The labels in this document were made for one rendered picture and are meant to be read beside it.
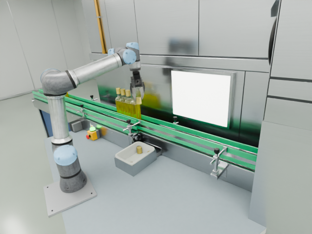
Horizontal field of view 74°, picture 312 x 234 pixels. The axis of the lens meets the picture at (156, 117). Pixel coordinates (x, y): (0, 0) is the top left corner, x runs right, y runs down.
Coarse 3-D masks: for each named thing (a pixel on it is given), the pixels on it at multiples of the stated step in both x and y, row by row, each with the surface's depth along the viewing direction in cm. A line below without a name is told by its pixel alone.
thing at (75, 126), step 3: (75, 120) 193; (69, 123) 188; (72, 123) 186; (75, 123) 186; (78, 123) 188; (72, 126) 186; (75, 126) 186; (78, 126) 189; (81, 126) 191; (72, 129) 188; (75, 129) 187; (78, 129) 189; (81, 129) 192
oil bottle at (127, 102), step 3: (126, 99) 156; (129, 99) 155; (126, 102) 156; (129, 102) 154; (126, 105) 157; (129, 105) 155; (126, 108) 158; (129, 108) 156; (126, 111) 160; (129, 111) 157; (126, 114) 161; (129, 114) 159
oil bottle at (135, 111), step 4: (132, 100) 153; (132, 104) 152; (136, 104) 152; (132, 108) 154; (136, 108) 153; (132, 112) 155; (136, 112) 154; (140, 112) 157; (132, 116) 157; (136, 116) 155; (140, 116) 158
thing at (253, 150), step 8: (72, 96) 225; (96, 104) 198; (104, 104) 188; (144, 120) 159; (152, 120) 153; (160, 120) 148; (176, 128) 140; (184, 128) 135; (200, 136) 129; (208, 136) 125; (216, 136) 121; (224, 144) 120; (232, 144) 116; (240, 144) 113; (248, 152) 111; (256, 152) 108
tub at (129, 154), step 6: (132, 144) 144; (138, 144) 147; (144, 144) 143; (126, 150) 140; (132, 150) 144; (144, 150) 145; (150, 150) 135; (120, 156) 137; (126, 156) 141; (132, 156) 143; (138, 156) 143; (144, 156) 131; (126, 162) 126; (132, 162) 125
